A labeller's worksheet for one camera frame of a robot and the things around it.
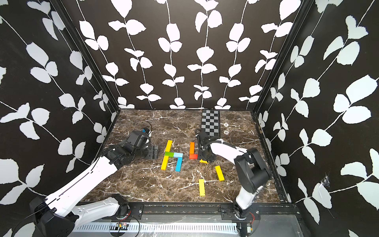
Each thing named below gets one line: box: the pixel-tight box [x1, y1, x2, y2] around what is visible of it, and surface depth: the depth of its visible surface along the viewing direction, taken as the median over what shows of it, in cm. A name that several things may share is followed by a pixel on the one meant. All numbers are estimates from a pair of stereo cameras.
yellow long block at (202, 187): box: [198, 178, 206, 198], surface depth 83 cm
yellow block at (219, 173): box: [215, 165, 225, 182], surface depth 89 cm
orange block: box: [189, 142, 195, 155], surface depth 100 cm
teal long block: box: [173, 152, 184, 173], surface depth 92 cm
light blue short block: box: [173, 152, 184, 158], surface depth 97 cm
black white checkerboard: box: [200, 109, 221, 138], surface depth 113 cm
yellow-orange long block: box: [160, 155, 170, 171], surface depth 92 cm
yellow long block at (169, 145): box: [164, 139, 173, 153], surface depth 100 cm
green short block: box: [164, 151, 175, 158], surface depth 95 cm
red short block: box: [189, 153, 199, 160], surface depth 97 cm
